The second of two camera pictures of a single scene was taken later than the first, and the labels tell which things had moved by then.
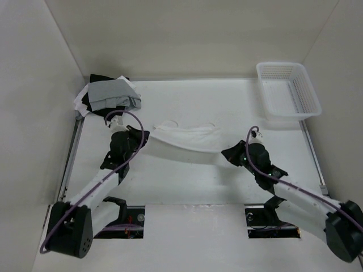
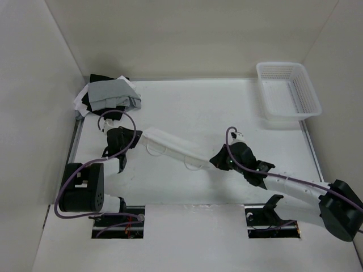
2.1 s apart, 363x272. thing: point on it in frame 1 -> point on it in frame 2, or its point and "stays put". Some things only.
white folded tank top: x=80 y=105 stays put
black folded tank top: x=101 y=112 stays put
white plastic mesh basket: x=288 y=92 stays put
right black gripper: x=231 y=154 -> x=218 y=160
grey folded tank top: x=113 y=94 stays put
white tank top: x=207 y=136 -> x=159 y=143
